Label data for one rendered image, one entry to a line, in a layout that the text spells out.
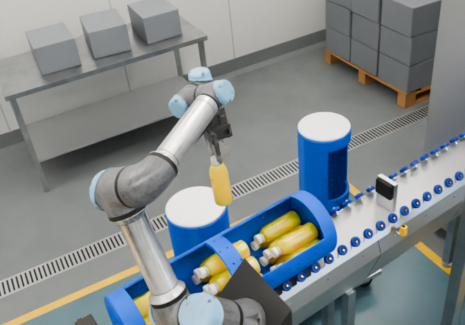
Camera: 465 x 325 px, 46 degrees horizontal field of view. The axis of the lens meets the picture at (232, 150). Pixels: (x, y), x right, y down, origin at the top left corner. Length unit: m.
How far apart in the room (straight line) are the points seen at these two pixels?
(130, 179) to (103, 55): 3.03
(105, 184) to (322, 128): 1.67
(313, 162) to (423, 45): 2.28
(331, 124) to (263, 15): 2.99
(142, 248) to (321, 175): 1.60
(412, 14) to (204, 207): 2.83
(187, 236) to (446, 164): 1.34
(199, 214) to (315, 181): 0.82
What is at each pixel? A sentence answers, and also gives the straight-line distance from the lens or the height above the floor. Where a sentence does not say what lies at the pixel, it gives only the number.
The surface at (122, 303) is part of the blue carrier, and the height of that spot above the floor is 1.23.
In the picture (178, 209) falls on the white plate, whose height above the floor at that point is 1.04.
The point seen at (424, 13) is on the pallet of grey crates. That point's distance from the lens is 4.86.
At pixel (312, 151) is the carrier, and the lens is 2.93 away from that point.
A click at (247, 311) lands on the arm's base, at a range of 1.67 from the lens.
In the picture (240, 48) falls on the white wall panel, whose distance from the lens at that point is 5.81.
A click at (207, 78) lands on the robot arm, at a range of 1.81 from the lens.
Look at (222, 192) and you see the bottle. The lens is 2.05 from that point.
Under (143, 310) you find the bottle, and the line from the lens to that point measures 1.98.
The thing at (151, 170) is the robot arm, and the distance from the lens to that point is 1.45.
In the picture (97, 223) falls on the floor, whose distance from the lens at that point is 4.20.
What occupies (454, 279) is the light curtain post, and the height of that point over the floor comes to 0.63.
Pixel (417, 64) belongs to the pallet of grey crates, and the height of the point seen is 0.40.
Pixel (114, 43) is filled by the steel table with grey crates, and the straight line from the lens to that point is 4.41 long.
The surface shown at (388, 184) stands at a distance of 2.54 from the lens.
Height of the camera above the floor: 2.66
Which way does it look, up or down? 35 degrees down
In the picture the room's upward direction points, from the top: 7 degrees counter-clockwise
